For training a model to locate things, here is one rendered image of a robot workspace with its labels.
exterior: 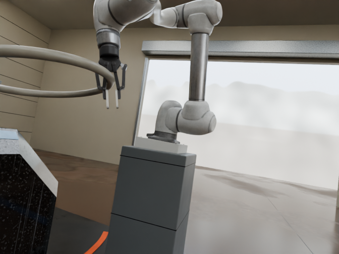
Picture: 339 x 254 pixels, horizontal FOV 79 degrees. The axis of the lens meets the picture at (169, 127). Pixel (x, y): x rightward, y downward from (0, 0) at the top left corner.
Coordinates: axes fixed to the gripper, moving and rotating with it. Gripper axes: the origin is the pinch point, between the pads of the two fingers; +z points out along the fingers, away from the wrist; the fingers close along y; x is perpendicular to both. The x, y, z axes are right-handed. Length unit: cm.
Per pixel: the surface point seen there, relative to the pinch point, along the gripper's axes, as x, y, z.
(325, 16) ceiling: -250, -449, -225
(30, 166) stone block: -7.9, 31.6, 23.0
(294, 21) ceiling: -289, -409, -236
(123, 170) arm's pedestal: -45, -3, 33
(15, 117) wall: -619, 297, -91
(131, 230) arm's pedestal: -42, -5, 66
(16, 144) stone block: -5.7, 34.8, 14.5
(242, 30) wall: -357, -318, -247
